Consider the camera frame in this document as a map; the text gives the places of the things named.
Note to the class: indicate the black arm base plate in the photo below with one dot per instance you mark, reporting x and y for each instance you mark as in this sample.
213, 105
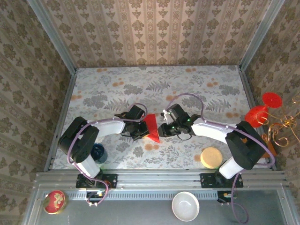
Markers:
110, 181
208, 180

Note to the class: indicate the white bowl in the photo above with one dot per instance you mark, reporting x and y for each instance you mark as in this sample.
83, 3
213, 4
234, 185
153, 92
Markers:
185, 206

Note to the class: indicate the aluminium frame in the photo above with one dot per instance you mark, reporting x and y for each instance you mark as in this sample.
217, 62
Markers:
152, 179

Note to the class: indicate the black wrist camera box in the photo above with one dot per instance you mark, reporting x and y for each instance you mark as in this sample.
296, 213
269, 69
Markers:
177, 113
134, 112

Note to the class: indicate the orange wooden board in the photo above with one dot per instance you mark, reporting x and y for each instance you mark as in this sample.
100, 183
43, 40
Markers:
272, 150

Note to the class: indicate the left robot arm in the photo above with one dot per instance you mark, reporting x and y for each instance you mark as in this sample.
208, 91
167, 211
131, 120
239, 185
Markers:
77, 143

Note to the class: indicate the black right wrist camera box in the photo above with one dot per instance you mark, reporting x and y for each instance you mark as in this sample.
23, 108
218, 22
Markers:
177, 113

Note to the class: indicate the red paper sheet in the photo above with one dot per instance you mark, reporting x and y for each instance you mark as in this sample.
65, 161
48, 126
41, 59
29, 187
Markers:
152, 126

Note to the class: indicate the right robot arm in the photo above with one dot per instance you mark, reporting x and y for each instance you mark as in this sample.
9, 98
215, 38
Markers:
246, 145

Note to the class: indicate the red round gold-trimmed tin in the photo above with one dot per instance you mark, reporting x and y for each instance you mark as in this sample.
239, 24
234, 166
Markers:
55, 202

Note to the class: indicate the dark blue cup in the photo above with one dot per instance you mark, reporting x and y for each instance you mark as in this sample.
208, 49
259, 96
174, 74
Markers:
98, 152

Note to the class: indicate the floral patterned table cover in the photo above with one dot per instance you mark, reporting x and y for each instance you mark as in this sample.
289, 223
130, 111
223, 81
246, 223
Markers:
164, 159

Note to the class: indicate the red plastic goblet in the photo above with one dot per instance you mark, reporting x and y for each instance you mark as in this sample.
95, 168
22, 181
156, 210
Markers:
255, 114

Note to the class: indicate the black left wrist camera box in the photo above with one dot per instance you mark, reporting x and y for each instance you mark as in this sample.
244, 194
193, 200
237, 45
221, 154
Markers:
134, 112

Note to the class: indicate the round cork disc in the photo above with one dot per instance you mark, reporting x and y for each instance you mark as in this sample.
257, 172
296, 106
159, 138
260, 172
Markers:
211, 157

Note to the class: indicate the black electronics board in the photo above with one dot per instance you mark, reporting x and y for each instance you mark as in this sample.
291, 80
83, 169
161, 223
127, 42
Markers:
95, 195
226, 195

